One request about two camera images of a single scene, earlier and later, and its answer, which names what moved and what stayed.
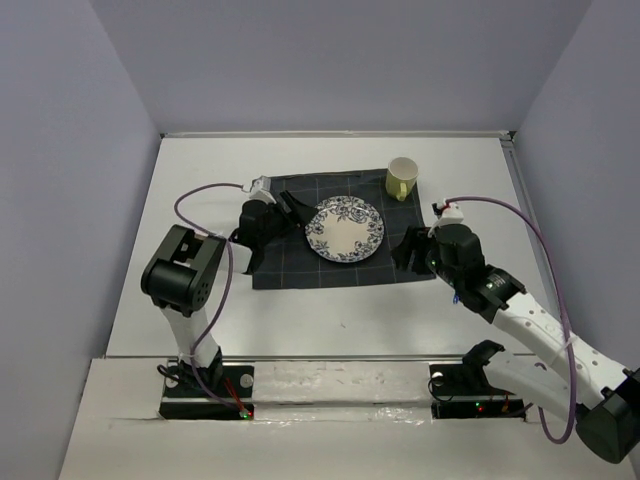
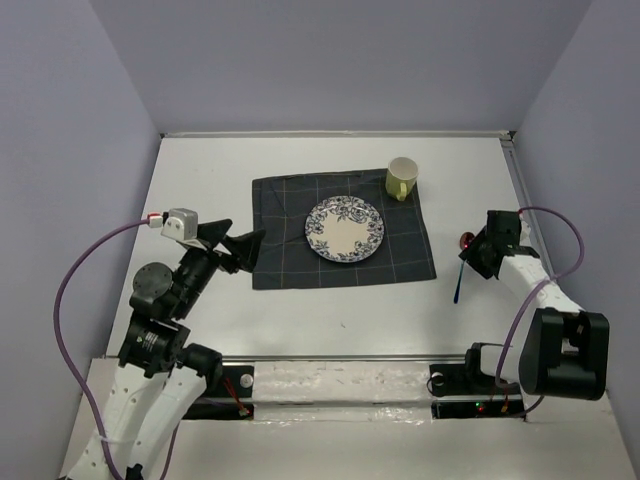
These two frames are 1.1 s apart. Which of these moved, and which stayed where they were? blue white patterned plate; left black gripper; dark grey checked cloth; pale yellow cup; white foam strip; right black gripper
Moved: right black gripper; left black gripper
Stayed: blue white patterned plate; pale yellow cup; white foam strip; dark grey checked cloth
